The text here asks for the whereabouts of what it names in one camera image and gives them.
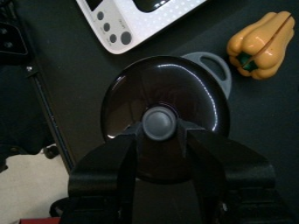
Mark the black caster wheel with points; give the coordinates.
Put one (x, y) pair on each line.
(50, 151)

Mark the grey toy pot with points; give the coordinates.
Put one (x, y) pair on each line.
(223, 67)

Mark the dark pot lid grey knob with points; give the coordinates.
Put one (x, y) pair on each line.
(167, 84)

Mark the metal table edge rail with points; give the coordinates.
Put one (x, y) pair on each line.
(47, 113)

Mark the black bracket with screws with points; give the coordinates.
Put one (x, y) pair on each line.
(11, 38)

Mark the yellow toy bell pepper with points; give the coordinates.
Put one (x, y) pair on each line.
(265, 40)

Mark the red object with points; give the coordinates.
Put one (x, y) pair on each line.
(39, 220)

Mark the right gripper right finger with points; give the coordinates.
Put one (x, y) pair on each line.
(226, 169)

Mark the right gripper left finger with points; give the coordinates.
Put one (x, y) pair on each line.
(100, 180)

